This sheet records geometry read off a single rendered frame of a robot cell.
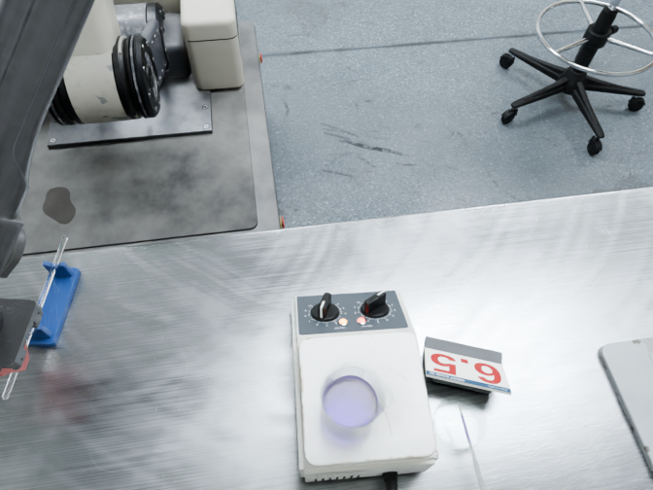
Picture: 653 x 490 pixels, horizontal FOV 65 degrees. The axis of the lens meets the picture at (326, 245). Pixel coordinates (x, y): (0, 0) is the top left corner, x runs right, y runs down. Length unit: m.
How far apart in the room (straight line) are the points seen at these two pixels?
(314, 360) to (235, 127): 0.93
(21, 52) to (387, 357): 0.38
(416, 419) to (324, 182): 1.27
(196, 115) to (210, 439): 0.96
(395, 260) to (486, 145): 1.27
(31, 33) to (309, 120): 1.56
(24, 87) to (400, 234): 0.47
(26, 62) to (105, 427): 0.38
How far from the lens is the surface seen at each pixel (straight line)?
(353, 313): 0.57
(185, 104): 1.42
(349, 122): 1.88
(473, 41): 2.33
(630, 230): 0.81
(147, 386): 0.62
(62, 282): 0.70
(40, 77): 0.39
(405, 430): 0.50
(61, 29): 0.38
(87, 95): 1.15
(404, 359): 0.52
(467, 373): 0.59
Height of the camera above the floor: 1.32
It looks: 58 degrees down
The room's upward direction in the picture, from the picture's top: 3 degrees clockwise
